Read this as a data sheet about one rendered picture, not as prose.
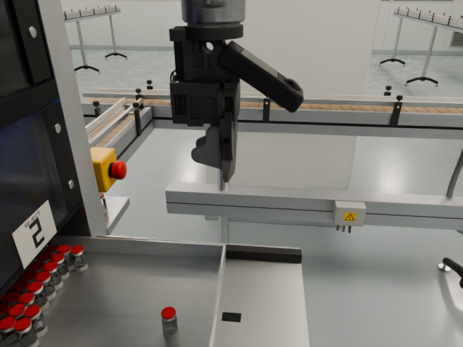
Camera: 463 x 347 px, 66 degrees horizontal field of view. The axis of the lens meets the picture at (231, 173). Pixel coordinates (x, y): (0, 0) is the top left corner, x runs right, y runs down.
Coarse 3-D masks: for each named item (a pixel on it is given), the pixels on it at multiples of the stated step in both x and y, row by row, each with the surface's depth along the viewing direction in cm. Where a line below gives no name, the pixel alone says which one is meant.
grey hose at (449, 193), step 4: (460, 156) 142; (460, 160) 142; (460, 164) 143; (456, 168) 144; (460, 168) 144; (456, 172) 145; (452, 176) 147; (456, 176) 145; (452, 180) 147; (456, 180) 146; (452, 184) 147; (448, 188) 149; (452, 188) 148; (448, 192) 150; (452, 192) 149; (448, 196) 150; (452, 196) 150; (460, 232) 158
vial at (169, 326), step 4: (164, 320) 50; (168, 320) 50; (172, 320) 51; (176, 320) 51; (164, 324) 51; (168, 324) 50; (172, 324) 51; (176, 324) 51; (164, 328) 51; (168, 328) 51; (172, 328) 51; (176, 328) 52; (164, 332) 51; (168, 332) 51; (172, 332) 51; (176, 332) 52; (164, 336) 52; (168, 336) 51; (172, 336) 52; (176, 336) 52
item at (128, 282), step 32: (96, 256) 68; (128, 256) 68; (160, 256) 68; (192, 256) 67; (224, 256) 64; (64, 288) 61; (96, 288) 61; (128, 288) 61; (160, 288) 61; (192, 288) 61; (64, 320) 55; (96, 320) 55; (128, 320) 55; (160, 320) 55; (192, 320) 55
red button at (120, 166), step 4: (116, 160) 75; (112, 164) 73; (116, 164) 73; (120, 164) 73; (124, 164) 74; (112, 168) 73; (116, 168) 73; (120, 168) 73; (124, 168) 74; (112, 172) 73; (116, 172) 73; (120, 172) 73; (124, 172) 74; (112, 176) 73; (116, 176) 73; (120, 176) 73; (124, 176) 75
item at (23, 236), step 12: (48, 204) 54; (36, 216) 51; (48, 216) 54; (24, 228) 49; (36, 228) 52; (48, 228) 55; (24, 240) 49; (48, 240) 55; (24, 252) 49; (36, 252) 52; (24, 264) 49
